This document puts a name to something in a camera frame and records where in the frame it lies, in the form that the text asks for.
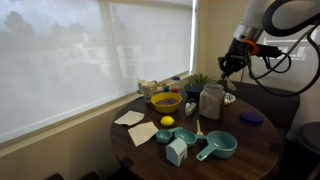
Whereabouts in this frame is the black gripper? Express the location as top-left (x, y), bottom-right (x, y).
top-left (218, 39), bottom-right (251, 79)

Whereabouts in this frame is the clear plastic spoon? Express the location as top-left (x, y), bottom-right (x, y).
top-left (225, 76), bottom-right (237, 91)

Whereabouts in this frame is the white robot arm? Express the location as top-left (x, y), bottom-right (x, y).
top-left (218, 0), bottom-right (320, 79)

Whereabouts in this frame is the crumpled foil wrapper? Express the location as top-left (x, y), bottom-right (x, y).
top-left (224, 93), bottom-right (236, 105)

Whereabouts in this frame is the small potted plant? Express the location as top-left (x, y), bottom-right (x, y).
top-left (187, 73), bottom-right (214, 84)

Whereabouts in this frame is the glass jar with white powder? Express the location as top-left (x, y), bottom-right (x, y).
top-left (199, 84), bottom-right (225, 120)

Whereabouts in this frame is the purple round lid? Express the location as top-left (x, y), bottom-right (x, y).
top-left (239, 112), bottom-right (263, 125)

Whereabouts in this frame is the white stapler-like dispenser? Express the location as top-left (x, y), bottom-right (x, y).
top-left (185, 98), bottom-right (197, 116)

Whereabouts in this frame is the red toy block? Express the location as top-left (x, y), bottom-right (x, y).
top-left (171, 88), bottom-right (179, 94)

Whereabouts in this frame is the blue toy block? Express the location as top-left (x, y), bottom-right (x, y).
top-left (163, 86), bottom-right (169, 92)

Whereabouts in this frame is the yellow bowl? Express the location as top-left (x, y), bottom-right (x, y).
top-left (151, 92), bottom-right (182, 114)

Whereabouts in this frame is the wooden spatula stick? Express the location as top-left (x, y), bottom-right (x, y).
top-left (196, 120), bottom-right (203, 135)

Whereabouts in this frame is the large teal measuring cup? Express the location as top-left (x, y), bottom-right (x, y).
top-left (196, 130), bottom-right (238, 161)

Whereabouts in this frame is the medium teal measuring cup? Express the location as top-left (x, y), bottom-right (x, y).
top-left (175, 129), bottom-right (206, 147)

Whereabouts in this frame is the yellow lemon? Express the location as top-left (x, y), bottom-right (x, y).
top-left (160, 116), bottom-right (174, 126)

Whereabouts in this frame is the patterned paper cup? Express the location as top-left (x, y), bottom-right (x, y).
top-left (141, 81), bottom-right (157, 103)

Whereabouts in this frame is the small teal measuring cup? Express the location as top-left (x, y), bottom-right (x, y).
top-left (156, 127), bottom-right (181, 144)

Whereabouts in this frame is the small house-shaped box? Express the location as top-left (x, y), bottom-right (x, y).
top-left (166, 138), bottom-right (187, 167)

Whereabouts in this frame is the white paper napkin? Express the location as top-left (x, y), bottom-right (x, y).
top-left (128, 121), bottom-right (158, 146)
top-left (115, 111), bottom-right (144, 126)

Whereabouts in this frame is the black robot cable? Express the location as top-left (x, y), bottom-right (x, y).
top-left (244, 0), bottom-right (320, 98)

